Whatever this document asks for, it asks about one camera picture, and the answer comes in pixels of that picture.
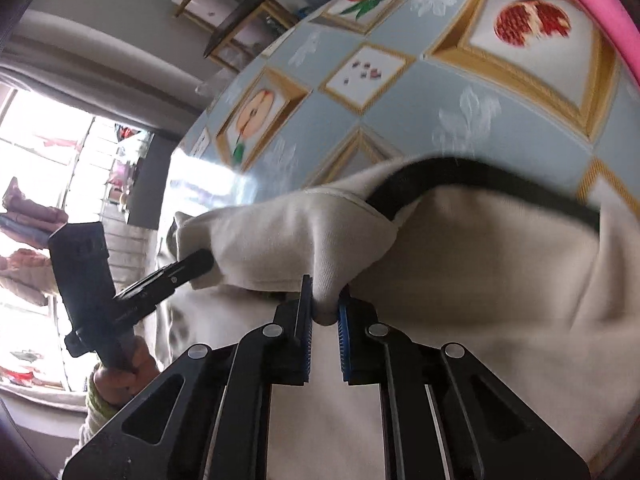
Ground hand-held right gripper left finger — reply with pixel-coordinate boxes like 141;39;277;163
62;275;315;480

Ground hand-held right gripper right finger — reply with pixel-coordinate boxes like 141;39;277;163
337;301;592;480

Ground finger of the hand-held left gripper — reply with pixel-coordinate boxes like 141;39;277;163
113;248;216;324

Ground cream zip jacket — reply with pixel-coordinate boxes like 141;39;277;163
155;156;640;480

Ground person's left forearm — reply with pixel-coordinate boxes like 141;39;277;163
75;367;124;462

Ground hanging pink clothes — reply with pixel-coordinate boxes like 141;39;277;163
0;175;70;307

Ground person's left hand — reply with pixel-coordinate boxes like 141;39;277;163
92;336;162;409

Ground black cabinet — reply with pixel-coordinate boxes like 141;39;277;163
126;129;174;227

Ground metal window railing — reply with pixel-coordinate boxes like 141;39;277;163
62;114;153;241

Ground fruit print table cover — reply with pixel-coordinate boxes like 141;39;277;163
167;0;640;466

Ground wooden chair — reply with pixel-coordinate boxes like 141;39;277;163
171;0;302;75

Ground pink floral blanket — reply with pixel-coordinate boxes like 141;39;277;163
534;0;640;88

